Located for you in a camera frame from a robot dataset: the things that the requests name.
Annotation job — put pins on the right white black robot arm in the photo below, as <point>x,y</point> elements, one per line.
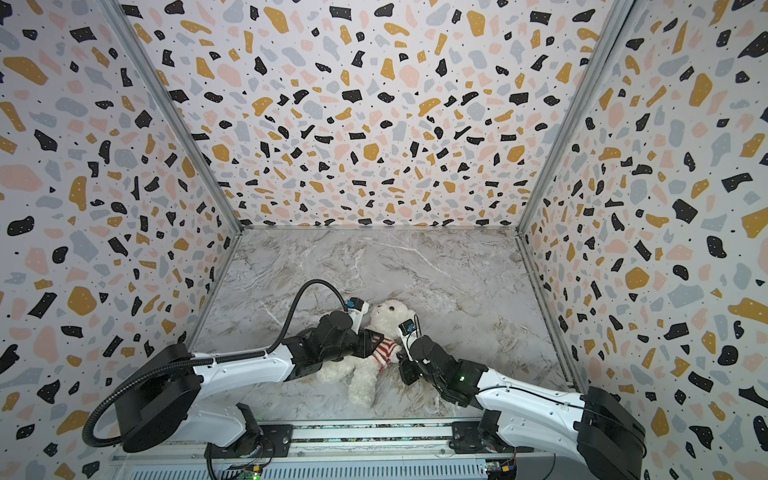
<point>591,428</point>

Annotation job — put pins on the red white striped knit sweater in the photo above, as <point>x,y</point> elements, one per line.
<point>386,353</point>

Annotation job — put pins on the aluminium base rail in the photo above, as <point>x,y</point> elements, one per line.
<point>395,437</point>

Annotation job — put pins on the aluminium corner post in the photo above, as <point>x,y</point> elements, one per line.
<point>618,15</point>
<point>118,22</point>

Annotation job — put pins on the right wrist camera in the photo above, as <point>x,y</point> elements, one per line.
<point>410,331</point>

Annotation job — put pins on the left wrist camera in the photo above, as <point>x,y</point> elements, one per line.
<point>357,309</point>

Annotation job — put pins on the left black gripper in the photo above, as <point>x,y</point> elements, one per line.
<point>368,342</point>

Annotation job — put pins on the left aluminium corner post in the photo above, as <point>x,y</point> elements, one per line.
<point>118,22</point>

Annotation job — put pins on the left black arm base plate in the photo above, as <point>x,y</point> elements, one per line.
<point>267,441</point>

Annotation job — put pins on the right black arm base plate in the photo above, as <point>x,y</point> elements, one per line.
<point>474,437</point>

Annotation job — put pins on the right aluminium corner post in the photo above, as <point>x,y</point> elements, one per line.
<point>618,15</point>

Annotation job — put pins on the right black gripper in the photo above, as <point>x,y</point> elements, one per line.
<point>413,358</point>

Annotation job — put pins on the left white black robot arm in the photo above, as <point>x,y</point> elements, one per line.
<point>166,398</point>

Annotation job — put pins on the white vented cable duct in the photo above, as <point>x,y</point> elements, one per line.
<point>416,469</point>

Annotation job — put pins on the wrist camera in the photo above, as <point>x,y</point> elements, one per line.
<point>410,331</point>
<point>357,309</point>

